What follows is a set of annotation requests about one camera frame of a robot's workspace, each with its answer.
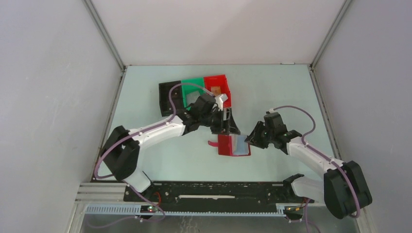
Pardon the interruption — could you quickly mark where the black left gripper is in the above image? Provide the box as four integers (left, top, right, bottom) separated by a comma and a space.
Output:
200, 108, 240, 136

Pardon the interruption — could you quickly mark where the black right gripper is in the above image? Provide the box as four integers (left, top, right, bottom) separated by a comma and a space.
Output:
244, 121, 275, 150

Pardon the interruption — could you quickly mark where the red leather card holder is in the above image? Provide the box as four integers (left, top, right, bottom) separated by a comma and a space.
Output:
207, 134, 251, 157

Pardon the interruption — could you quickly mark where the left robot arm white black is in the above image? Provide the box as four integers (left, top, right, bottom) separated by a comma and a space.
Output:
94, 93, 229, 202

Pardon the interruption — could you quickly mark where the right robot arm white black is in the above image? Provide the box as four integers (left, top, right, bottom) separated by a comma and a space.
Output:
245, 110, 373, 219

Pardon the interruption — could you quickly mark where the orange card in red bin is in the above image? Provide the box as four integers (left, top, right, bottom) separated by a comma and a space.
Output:
211, 86, 222, 96

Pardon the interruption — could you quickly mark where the red plastic bin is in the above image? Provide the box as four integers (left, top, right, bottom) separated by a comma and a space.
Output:
204, 74, 232, 108

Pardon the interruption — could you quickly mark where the green plastic bin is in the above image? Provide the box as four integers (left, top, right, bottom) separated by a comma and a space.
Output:
181, 77, 205, 110

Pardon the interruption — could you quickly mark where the black plastic bin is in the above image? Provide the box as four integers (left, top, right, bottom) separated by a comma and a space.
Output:
158, 81, 184, 117

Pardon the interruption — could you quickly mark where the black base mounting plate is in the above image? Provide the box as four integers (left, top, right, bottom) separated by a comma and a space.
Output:
123, 181, 304, 212

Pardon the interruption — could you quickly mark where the aluminium frame rail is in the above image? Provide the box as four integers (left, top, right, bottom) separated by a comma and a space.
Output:
75, 183, 126, 203

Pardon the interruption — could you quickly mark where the grey slotted cable duct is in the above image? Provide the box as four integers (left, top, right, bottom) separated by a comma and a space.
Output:
84, 204, 286, 216

